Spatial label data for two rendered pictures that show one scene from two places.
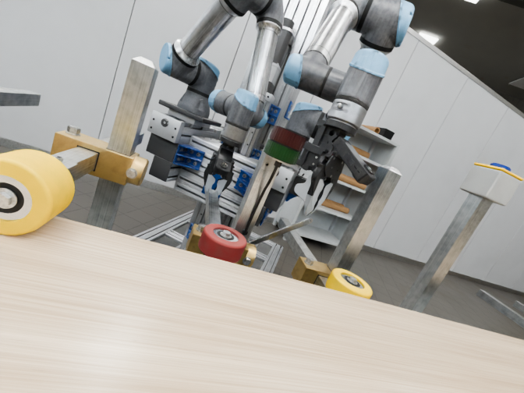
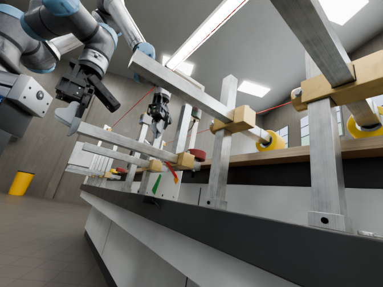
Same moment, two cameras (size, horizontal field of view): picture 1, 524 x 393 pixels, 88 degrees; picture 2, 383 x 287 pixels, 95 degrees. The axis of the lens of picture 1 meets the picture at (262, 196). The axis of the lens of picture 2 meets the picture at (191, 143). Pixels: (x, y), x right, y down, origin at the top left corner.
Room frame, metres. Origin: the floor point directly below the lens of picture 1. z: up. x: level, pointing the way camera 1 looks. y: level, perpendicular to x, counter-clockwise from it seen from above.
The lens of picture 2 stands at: (0.68, 0.69, 0.70)
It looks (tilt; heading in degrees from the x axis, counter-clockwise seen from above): 19 degrees up; 253
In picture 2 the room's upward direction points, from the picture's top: 10 degrees clockwise
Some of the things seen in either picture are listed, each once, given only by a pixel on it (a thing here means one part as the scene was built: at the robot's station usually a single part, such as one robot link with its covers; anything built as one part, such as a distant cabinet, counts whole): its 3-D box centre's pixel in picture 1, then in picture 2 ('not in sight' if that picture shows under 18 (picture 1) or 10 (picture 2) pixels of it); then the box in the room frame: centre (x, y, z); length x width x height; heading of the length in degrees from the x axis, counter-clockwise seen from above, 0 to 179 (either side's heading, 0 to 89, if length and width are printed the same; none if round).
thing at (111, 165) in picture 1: (103, 159); (230, 122); (0.44, 0.27, 0.95); 0.13 x 0.06 x 0.05; 107
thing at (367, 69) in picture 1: (361, 81); not in sight; (0.63, -0.10, 1.27); 0.09 x 0.08 x 0.11; 173
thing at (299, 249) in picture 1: (303, 256); (134, 161); (0.67, -0.16, 0.84); 0.43 x 0.03 x 0.04; 17
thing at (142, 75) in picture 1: (107, 196); (222, 143); (0.45, 0.25, 0.88); 0.03 x 0.03 x 0.48; 17
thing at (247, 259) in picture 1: (221, 249); (179, 162); (0.51, 0.03, 0.85); 0.13 x 0.06 x 0.05; 107
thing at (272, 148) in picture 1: (281, 152); (194, 117); (0.47, 0.00, 1.07); 0.06 x 0.06 x 0.02
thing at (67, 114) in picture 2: (208, 185); (67, 116); (0.87, 0.18, 0.86); 0.06 x 0.03 x 0.09; 17
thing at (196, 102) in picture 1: (196, 101); not in sight; (1.30, 0.46, 1.09); 0.15 x 0.15 x 0.10
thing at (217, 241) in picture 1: (215, 260); (194, 163); (0.44, 0.03, 0.85); 0.08 x 0.08 x 0.11
